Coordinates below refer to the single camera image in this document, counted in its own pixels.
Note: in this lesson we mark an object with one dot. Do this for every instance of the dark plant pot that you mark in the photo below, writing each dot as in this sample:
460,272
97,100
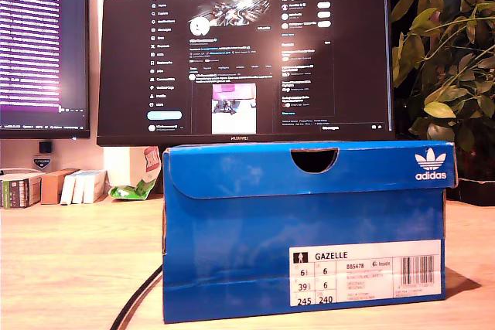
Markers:
479,191

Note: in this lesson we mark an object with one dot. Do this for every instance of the brown cardboard box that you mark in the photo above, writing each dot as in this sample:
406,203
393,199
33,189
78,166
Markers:
51,189

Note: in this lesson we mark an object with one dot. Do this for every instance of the blue adidas shoebox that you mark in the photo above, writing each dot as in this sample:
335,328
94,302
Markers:
251,229

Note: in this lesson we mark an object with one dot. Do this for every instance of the small black monitor mount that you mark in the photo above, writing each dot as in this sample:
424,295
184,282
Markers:
45,147

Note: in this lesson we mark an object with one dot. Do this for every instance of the dark green printed box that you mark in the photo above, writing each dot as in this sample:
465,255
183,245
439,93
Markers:
17,192

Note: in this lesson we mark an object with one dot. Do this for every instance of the shield shaped badge sticker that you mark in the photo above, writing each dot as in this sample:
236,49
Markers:
41,162

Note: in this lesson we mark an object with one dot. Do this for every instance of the red and white packet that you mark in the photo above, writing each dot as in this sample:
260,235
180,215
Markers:
152,160

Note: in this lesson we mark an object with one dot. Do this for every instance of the white monitor stand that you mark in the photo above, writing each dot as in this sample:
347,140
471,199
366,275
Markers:
117,165

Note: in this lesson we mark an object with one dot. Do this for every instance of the green leafy houseplant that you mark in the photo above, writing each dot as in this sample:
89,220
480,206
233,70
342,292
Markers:
448,75

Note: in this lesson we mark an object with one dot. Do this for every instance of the green snack bag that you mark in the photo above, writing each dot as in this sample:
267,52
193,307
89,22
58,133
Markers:
133,191

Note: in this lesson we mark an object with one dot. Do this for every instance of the white slim box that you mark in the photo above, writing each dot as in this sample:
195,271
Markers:
79,189
67,190
96,187

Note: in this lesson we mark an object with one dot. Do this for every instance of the large black computer monitor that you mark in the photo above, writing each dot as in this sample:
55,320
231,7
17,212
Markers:
270,57

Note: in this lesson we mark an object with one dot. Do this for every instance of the small black computer monitor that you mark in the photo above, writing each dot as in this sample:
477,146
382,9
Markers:
35,55

